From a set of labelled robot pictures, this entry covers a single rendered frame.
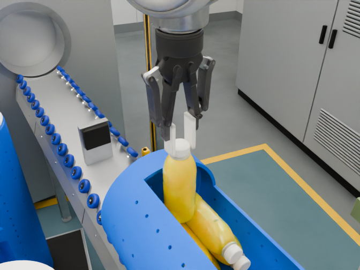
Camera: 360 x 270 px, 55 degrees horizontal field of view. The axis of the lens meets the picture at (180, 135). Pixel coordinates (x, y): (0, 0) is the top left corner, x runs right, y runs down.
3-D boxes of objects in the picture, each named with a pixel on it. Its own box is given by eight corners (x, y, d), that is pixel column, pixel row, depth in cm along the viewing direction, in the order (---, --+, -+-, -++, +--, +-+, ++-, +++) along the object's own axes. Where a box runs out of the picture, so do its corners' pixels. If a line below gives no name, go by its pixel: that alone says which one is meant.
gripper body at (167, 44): (188, 15, 58) (188, 67, 63) (143, 24, 54) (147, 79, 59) (216, 27, 53) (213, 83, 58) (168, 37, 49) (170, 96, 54)
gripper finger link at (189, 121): (183, 112, 65) (187, 111, 65) (184, 142, 69) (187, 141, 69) (192, 119, 63) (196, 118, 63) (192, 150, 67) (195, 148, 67)
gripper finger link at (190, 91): (174, 58, 58) (181, 54, 59) (186, 111, 66) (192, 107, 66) (188, 66, 56) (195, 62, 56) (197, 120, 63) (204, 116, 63)
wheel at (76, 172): (79, 163, 115) (74, 162, 114) (84, 171, 112) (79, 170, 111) (73, 174, 116) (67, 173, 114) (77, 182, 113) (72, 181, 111)
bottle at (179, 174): (198, 205, 80) (202, 141, 69) (190, 230, 74) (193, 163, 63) (169, 199, 81) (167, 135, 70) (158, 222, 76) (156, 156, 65)
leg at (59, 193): (69, 214, 225) (49, 134, 190) (72, 219, 221) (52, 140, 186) (60, 217, 223) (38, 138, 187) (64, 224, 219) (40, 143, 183)
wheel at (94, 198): (96, 190, 105) (90, 189, 103) (102, 200, 102) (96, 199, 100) (89, 202, 106) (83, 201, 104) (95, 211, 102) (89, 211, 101)
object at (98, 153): (110, 152, 128) (105, 117, 119) (115, 158, 125) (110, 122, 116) (84, 162, 123) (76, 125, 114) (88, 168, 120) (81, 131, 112)
